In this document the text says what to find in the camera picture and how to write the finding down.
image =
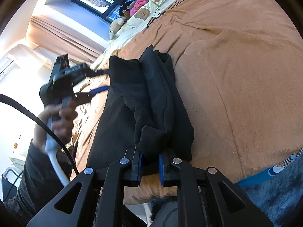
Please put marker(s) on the person's left hand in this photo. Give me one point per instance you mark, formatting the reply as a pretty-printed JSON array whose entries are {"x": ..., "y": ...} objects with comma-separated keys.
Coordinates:
[{"x": 62, "y": 128}]

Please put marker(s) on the pink curtain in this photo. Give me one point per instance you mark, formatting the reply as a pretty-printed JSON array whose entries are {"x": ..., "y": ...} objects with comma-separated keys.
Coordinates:
[{"x": 61, "y": 39}]

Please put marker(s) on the cream bed sheet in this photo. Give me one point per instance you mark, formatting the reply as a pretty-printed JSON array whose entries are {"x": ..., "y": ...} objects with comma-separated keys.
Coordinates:
[{"x": 113, "y": 48}]

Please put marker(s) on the cream bear-print pillow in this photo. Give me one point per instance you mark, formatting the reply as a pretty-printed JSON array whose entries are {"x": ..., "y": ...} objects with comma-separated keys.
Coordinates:
[{"x": 141, "y": 16}]

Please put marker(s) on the beige plush toy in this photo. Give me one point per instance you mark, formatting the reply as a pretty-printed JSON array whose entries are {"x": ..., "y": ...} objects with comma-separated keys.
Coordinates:
[{"x": 116, "y": 26}]

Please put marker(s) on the orange-brown duvet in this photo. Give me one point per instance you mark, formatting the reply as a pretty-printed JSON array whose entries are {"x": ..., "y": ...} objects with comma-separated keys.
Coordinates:
[{"x": 238, "y": 67}]

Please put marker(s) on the pink plush toy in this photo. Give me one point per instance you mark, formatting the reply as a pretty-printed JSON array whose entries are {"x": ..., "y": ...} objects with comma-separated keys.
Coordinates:
[{"x": 136, "y": 5}]

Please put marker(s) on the blue cartoon bed sheet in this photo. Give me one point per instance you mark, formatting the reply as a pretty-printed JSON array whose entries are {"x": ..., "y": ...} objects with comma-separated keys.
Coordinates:
[{"x": 269, "y": 172}]

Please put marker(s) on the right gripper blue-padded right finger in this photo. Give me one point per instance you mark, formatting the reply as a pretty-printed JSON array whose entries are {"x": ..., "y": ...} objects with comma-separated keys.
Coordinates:
[{"x": 164, "y": 169}]

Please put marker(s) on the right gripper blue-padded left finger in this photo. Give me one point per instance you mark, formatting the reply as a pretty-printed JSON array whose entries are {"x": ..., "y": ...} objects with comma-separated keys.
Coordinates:
[{"x": 136, "y": 172}]

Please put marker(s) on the black knit sweater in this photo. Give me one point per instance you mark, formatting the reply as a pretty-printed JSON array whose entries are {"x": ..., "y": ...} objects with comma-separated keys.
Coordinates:
[{"x": 143, "y": 110}]

